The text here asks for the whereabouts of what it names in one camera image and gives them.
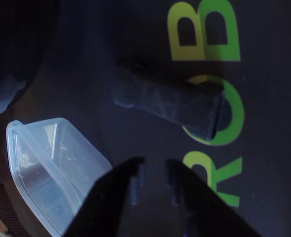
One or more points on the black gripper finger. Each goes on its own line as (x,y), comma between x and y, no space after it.
(204,212)
(103,207)

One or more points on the clear plastic square container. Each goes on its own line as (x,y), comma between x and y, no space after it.
(61,160)

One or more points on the black printed jaw part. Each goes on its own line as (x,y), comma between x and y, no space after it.
(165,103)

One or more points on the dark blue WOWROBO mat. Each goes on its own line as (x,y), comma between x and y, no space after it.
(271,123)

